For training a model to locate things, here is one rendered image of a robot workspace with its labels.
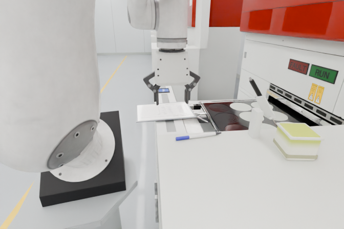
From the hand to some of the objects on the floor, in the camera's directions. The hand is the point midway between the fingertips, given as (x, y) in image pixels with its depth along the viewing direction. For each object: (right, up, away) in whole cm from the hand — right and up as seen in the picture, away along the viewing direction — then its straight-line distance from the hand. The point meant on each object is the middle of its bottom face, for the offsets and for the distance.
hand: (172, 100), depth 60 cm
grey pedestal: (-37, -102, +29) cm, 112 cm away
